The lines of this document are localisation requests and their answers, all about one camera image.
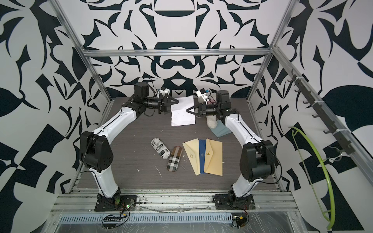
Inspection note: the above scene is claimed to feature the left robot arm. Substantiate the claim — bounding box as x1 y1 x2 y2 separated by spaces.
80 82 179 205

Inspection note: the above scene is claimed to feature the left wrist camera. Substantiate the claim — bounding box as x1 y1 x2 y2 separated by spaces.
157 87 170 97

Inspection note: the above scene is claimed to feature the white black patterned glasses case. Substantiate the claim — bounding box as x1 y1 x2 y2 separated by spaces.
151 138 171 159

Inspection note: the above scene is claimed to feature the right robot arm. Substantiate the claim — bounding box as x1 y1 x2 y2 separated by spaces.
186 89 276 198

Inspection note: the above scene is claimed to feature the brown plaid glasses case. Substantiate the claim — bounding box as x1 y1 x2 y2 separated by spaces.
167 146 183 172

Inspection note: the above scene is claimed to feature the left black connector board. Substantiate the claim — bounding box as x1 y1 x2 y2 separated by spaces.
102 215 128 230

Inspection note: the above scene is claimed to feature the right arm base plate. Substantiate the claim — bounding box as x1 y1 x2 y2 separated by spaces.
213 191 256 210

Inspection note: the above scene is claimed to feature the dark blue envelope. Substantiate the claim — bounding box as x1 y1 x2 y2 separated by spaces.
199 140 206 174

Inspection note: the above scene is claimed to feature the black connector board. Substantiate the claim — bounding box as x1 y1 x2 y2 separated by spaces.
102 215 128 230
231 216 249 229

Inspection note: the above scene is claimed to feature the black hook rail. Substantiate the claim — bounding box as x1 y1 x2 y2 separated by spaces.
289 70 360 154

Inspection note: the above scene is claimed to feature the light blue envelope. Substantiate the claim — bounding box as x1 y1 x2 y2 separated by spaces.
210 120 232 138

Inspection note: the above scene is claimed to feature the white plush bear pink shirt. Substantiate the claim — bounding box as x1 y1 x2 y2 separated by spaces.
207 116 218 129

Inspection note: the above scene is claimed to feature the right black connector board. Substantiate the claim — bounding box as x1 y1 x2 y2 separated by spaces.
231 216 249 229

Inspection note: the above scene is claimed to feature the cream envelope left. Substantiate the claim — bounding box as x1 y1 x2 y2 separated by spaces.
183 139 201 176

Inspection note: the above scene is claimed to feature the tan envelope gold emblem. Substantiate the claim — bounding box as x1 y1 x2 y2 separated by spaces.
204 139 223 176

